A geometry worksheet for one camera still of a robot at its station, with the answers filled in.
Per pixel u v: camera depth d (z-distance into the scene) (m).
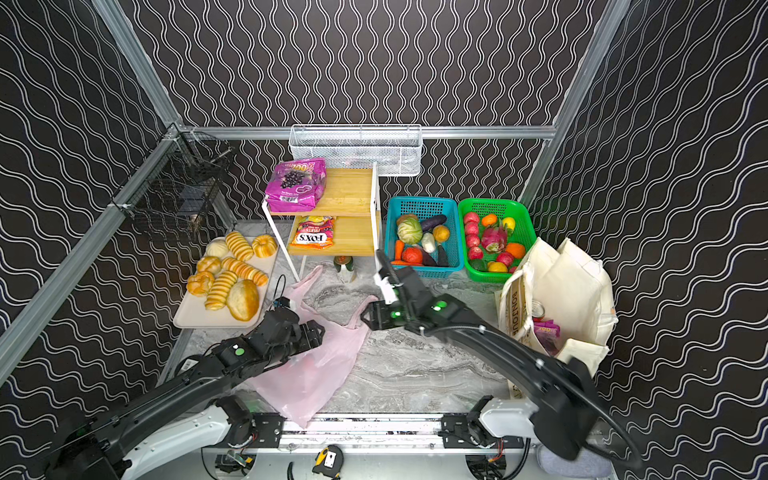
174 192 0.93
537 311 0.83
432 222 1.15
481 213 1.17
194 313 0.95
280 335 0.62
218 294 0.96
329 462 0.68
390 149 1.03
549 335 0.78
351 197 0.82
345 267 0.95
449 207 1.15
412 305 0.58
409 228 1.06
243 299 0.92
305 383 0.80
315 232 0.93
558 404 0.39
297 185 0.76
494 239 1.06
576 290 0.81
